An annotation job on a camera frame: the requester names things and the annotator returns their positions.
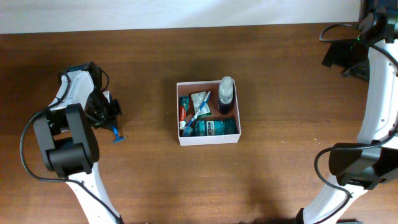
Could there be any blue disposable razor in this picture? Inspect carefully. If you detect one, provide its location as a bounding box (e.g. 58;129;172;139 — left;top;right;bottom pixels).
112;126;126;143

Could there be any green white floss packet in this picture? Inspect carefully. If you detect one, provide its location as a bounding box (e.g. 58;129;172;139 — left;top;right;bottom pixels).
191;91;211;118

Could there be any blue white toothbrush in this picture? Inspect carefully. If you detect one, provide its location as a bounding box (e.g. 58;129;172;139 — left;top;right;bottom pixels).
182;91;211;137

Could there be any teal mouthwash bottle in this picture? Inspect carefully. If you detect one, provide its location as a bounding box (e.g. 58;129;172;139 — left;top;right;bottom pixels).
194;118;238;136

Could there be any red green toothpaste tube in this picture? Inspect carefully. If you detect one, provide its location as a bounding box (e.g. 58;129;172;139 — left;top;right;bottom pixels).
178;96;190;130

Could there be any white cardboard box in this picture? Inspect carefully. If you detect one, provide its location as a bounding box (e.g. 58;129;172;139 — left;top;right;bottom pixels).
176;80;241;146

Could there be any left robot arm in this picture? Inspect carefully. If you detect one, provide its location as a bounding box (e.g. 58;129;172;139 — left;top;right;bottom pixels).
33;62;123;223

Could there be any purple liquid clear bottle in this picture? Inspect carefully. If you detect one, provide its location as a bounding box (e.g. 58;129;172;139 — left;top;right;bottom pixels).
218;77;234;114

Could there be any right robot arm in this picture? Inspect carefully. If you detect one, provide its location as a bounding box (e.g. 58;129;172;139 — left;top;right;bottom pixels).
294;0;397;223

